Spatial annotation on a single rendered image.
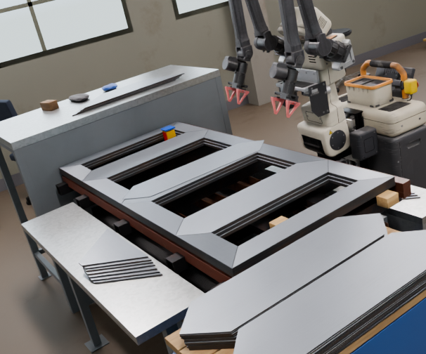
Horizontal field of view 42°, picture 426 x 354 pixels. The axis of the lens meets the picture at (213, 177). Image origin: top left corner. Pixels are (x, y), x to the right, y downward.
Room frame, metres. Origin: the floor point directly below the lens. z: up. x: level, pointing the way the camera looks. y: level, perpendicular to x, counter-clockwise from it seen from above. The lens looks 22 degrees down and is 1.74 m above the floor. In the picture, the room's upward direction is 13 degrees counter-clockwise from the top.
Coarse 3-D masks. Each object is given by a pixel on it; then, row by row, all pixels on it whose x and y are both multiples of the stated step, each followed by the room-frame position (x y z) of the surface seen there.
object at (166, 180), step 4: (160, 176) 2.34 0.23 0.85; (164, 176) 2.32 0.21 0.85; (168, 176) 2.31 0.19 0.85; (172, 176) 2.30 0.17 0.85; (152, 180) 2.32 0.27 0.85; (156, 180) 2.30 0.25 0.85; (160, 180) 2.29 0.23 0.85; (164, 180) 2.28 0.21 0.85; (168, 180) 2.27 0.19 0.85; (172, 180) 2.26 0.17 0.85; (176, 180) 2.25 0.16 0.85; (160, 184) 2.24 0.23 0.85; (164, 184) 2.23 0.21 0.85; (168, 184) 2.22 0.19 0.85; (172, 184) 2.21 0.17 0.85; (176, 184) 2.20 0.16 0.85; (168, 188) 2.18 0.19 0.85
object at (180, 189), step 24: (144, 144) 2.95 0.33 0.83; (192, 144) 2.72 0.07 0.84; (216, 144) 2.65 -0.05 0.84; (144, 168) 2.56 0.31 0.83; (240, 168) 2.30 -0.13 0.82; (96, 192) 2.37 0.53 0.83; (168, 192) 2.14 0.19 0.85; (288, 192) 1.88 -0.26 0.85; (336, 216) 1.66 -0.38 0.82; (288, 240) 1.56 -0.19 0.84; (216, 264) 1.53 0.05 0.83; (240, 264) 1.46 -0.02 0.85
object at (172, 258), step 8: (328, 184) 2.07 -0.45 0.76; (296, 200) 1.98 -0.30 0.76; (280, 208) 1.94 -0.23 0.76; (288, 208) 1.96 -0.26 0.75; (296, 208) 1.97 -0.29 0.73; (272, 216) 1.91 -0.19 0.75; (240, 232) 1.84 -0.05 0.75; (248, 232) 1.86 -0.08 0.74; (232, 240) 1.82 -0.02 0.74; (168, 256) 1.74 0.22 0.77; (176, 256) 1.73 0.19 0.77; (168, 264) 1.73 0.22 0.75; (176, 264) 1.70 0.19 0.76; (184, 264) 1.71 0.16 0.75; (176, 272) 1.70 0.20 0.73
